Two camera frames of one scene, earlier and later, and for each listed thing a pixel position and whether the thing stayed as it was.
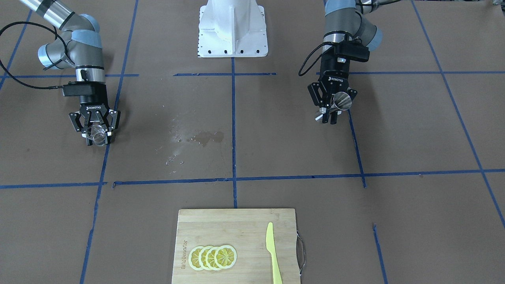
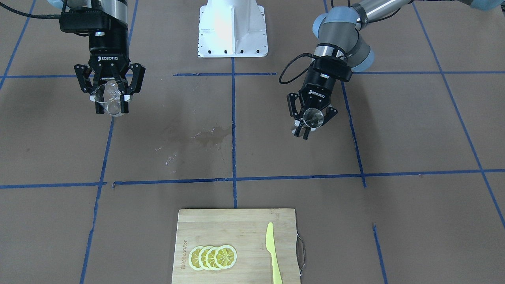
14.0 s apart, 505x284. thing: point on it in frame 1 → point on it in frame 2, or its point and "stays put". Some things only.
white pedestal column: (232, 28) stays put
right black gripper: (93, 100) → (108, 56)
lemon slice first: (225, 256) stays put
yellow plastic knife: (270, 246) stays put
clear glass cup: (96, 135) → (109, 94)
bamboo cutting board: (245, 230) stays put
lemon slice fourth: (193, 257) stays put
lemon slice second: (210, 258) stays put
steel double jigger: (341, 101) → (313, 117)
